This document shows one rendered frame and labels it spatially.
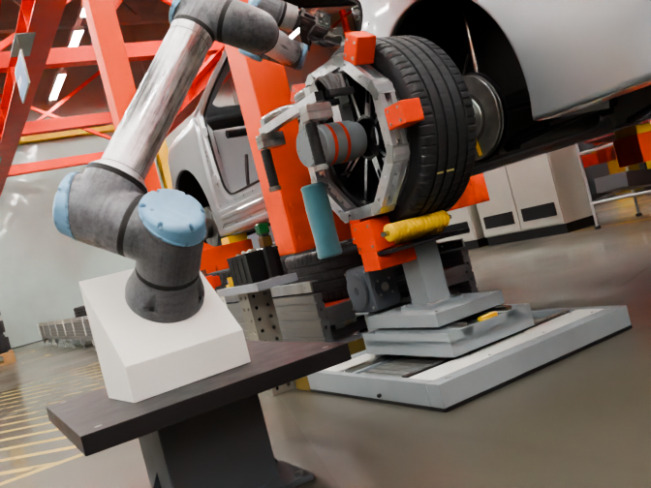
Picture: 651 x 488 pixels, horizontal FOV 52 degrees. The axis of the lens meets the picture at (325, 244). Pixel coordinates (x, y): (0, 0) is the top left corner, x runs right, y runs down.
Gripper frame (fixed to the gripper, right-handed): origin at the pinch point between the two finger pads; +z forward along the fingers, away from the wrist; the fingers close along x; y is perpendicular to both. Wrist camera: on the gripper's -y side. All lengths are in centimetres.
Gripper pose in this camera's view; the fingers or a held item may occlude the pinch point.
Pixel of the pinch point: (343, 43)
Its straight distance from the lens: 255.4
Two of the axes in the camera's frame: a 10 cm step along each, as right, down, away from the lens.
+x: 1.0, -9.1, 3.9
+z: 9.0, 2.5, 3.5
